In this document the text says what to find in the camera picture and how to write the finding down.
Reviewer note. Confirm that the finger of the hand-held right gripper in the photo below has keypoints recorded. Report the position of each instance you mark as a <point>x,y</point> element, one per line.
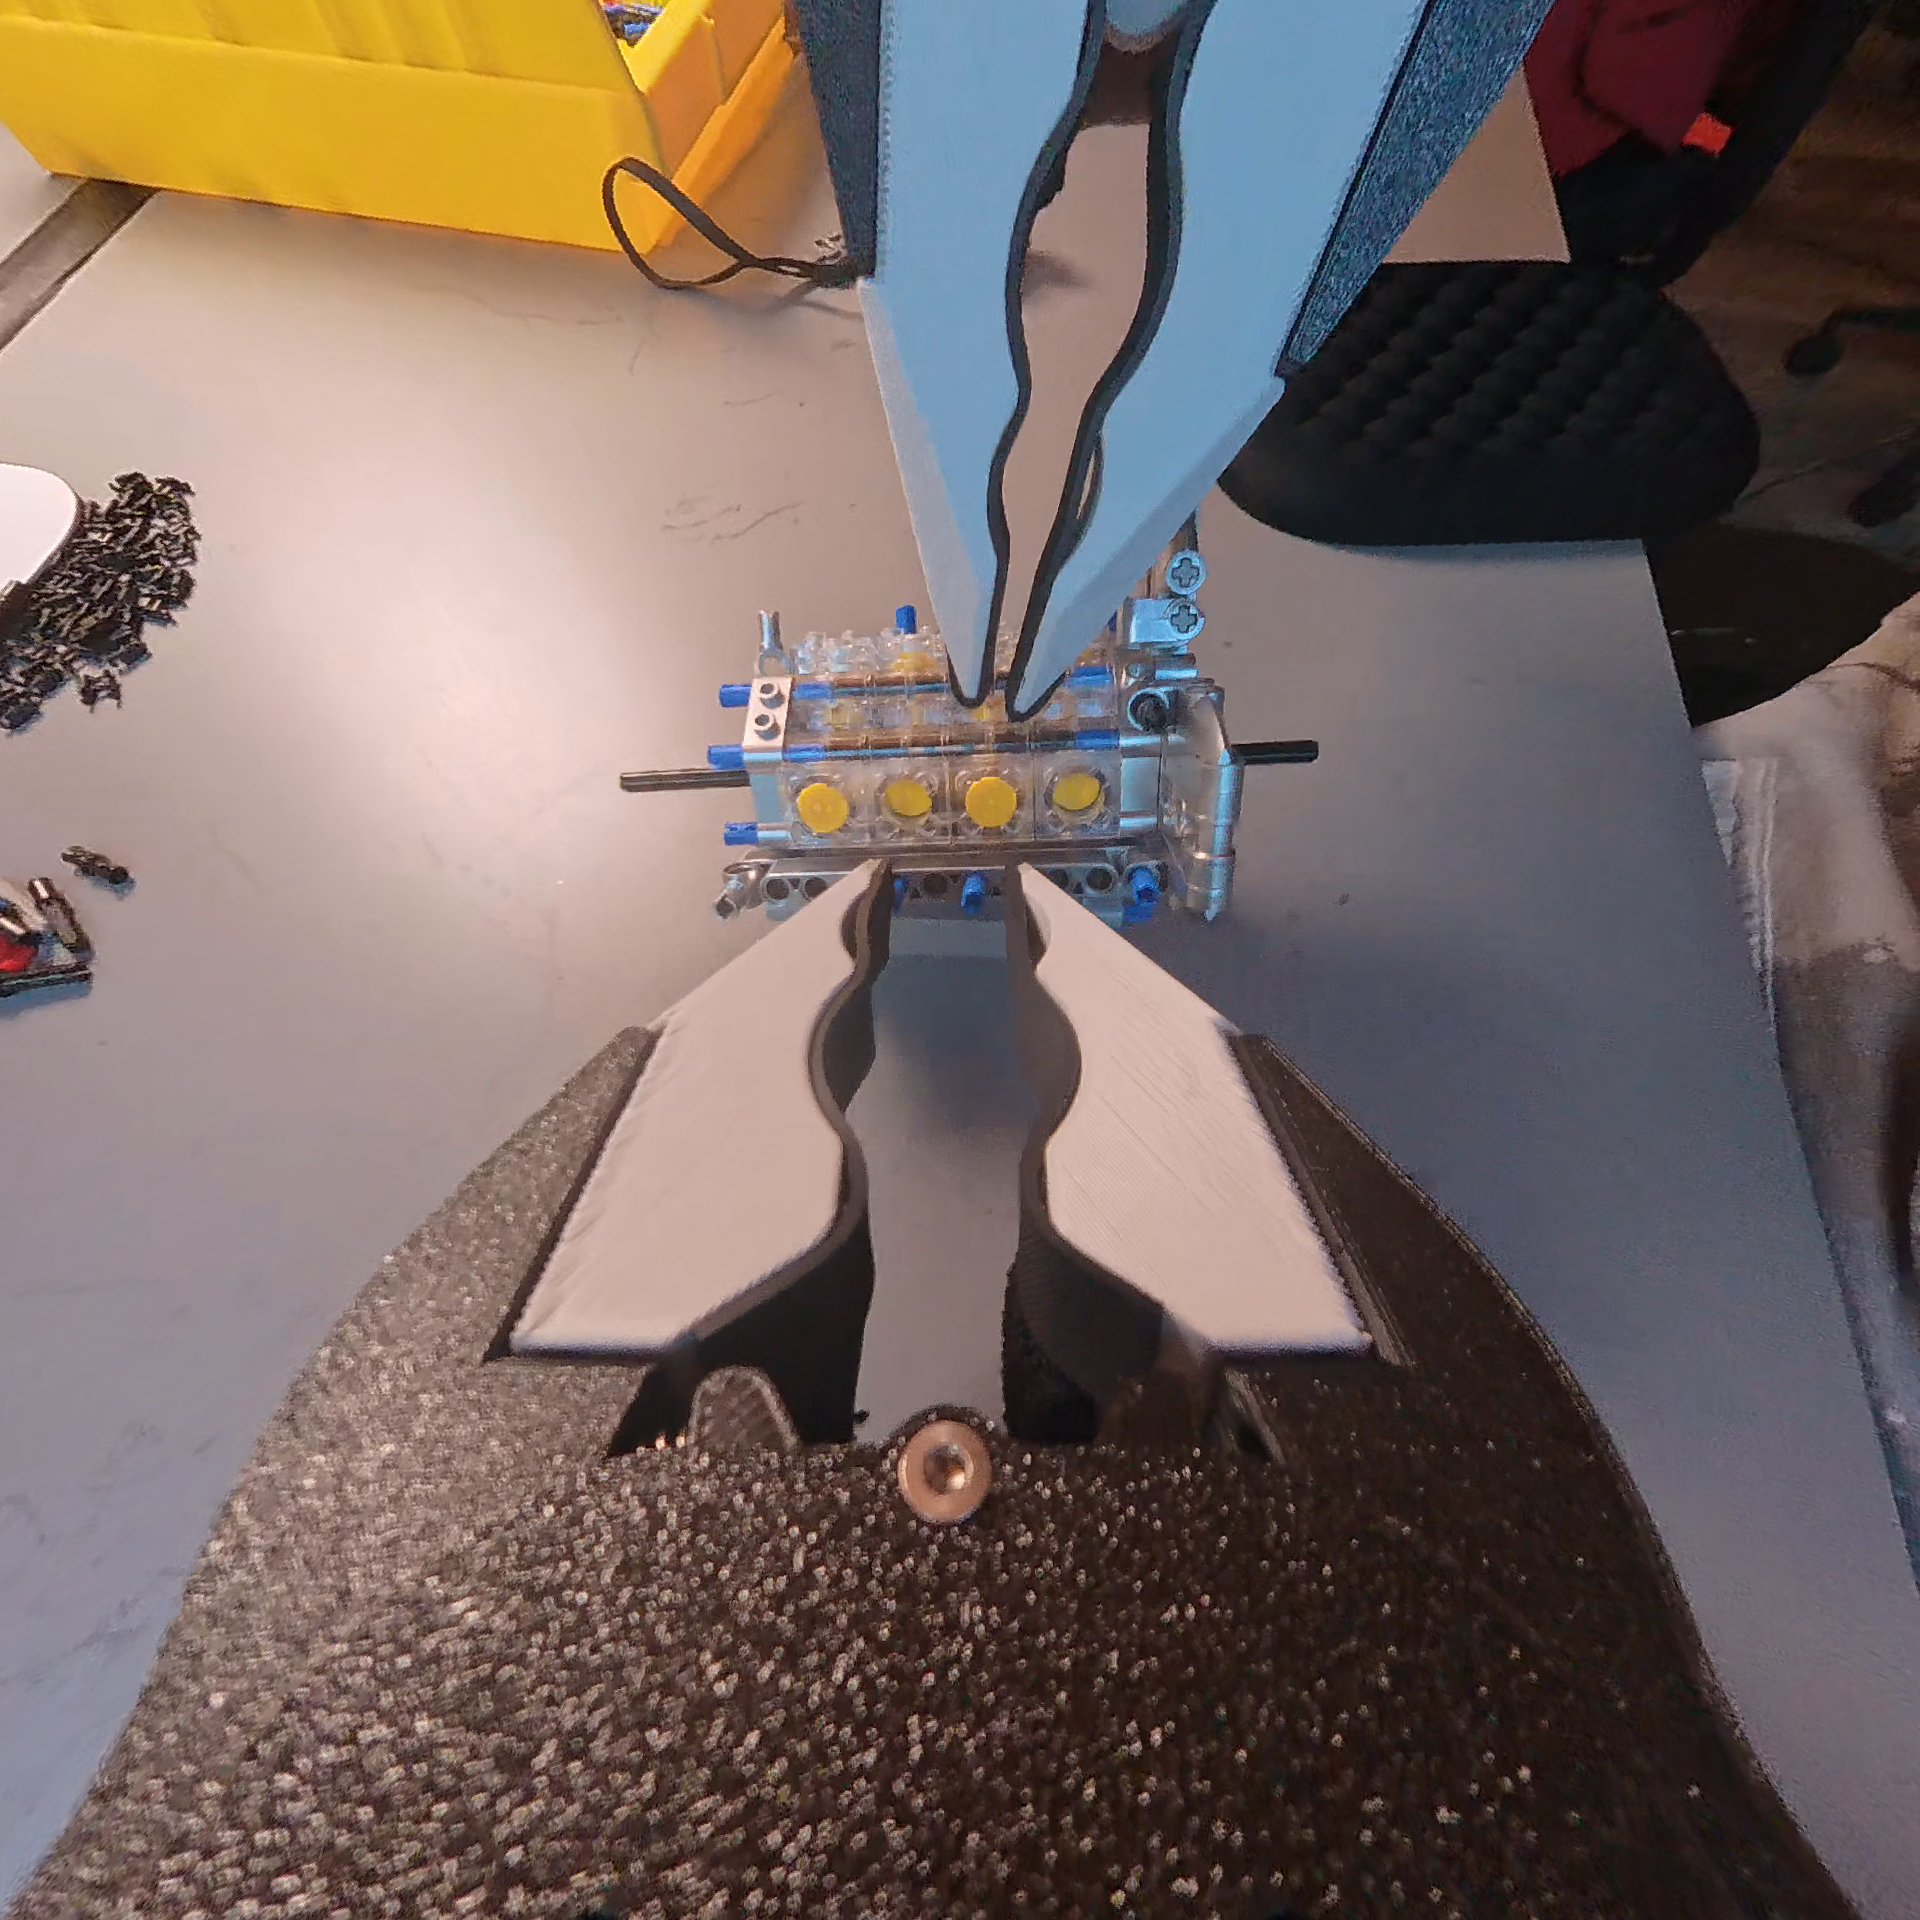
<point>957,240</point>
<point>1277,180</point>

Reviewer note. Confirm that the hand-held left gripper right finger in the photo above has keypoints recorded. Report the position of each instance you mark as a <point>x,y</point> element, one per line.
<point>1201,1186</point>

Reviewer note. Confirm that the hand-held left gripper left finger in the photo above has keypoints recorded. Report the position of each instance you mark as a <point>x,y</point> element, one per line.
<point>692,1186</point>

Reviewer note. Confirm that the grey brick engine model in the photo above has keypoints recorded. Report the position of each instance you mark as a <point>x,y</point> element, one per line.
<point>960,796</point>

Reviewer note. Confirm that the black office chair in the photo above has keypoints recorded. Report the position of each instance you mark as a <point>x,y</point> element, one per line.
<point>1681,121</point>

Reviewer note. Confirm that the black mesh chair pad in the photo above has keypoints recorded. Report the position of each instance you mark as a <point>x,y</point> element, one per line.
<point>1501,404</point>

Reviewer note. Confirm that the yellow plastic bin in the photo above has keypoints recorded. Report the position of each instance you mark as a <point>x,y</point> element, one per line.
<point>333,121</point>

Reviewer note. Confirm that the grey printed sweatshirt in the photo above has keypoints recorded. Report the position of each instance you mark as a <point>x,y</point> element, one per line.
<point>1845,991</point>

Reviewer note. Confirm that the pile of colourful brick parts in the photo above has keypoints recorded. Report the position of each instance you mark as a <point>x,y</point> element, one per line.
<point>47,930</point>

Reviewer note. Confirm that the pile of black pins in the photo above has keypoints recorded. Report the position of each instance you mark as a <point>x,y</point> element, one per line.
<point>107,586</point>

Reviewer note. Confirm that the white booklet stand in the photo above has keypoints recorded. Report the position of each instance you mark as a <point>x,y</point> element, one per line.
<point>31,525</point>

